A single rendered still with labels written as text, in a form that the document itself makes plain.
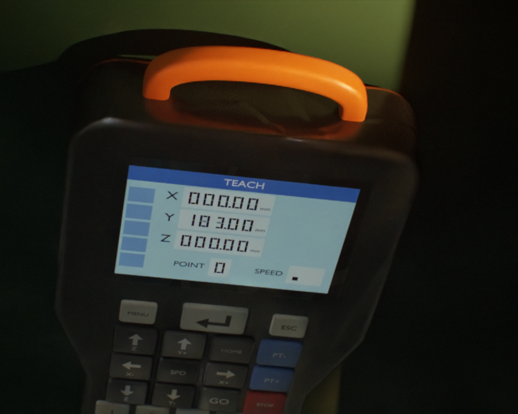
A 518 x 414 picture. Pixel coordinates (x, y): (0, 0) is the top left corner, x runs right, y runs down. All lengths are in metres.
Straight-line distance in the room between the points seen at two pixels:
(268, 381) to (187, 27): 0.12
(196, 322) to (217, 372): 0.02
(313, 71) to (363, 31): 0.02
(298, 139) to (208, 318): 0.07
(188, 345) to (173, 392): 0.02
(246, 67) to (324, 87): 0.02
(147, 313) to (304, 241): 0.05
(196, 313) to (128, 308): 0.02
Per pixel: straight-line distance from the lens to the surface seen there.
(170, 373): 0.43
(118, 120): 0.36
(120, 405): 0.45
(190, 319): 0.41
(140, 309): 0.41
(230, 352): 0.43
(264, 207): 0.38
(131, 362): 0.43
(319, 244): 0.39
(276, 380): 0.44
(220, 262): 0.39
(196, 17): 0.37
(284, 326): 0.41
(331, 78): 0.36
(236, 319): 0.41
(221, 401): 0.45
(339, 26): 0.37
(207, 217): 0.38
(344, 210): 0.38
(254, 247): 0.39
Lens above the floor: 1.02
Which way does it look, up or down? 41 degrees down
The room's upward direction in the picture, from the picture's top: 180 degrees clockwise
